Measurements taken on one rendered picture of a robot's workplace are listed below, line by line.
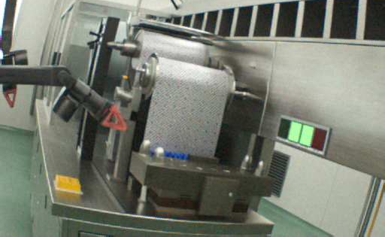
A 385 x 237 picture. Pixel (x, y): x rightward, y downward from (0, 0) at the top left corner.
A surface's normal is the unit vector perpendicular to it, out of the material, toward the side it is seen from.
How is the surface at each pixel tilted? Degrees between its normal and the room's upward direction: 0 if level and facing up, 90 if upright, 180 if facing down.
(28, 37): 90
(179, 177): 90
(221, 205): 90
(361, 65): 90
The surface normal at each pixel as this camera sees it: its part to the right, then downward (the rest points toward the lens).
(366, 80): -0.91, -0.17
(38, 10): 0.36, 0.12
